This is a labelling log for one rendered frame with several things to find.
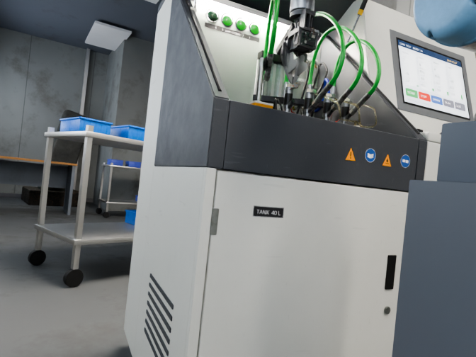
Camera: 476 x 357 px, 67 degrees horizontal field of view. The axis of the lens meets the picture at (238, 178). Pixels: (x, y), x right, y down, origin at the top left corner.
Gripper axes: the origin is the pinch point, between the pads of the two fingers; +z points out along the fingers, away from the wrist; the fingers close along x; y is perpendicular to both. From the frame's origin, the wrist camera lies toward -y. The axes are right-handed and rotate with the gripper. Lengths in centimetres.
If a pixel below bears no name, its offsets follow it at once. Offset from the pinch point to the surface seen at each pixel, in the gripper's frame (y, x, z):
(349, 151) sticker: 21.7, 7.3, 22.6
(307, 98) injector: -3.4, 9.3, 3.6
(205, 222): 22, -32, 44
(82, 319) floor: -95, -48, 110
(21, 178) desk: -559, -132, 63
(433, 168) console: 22, 41, 24
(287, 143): 21.7, -12.4, 23.1
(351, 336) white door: 22, 15, 73
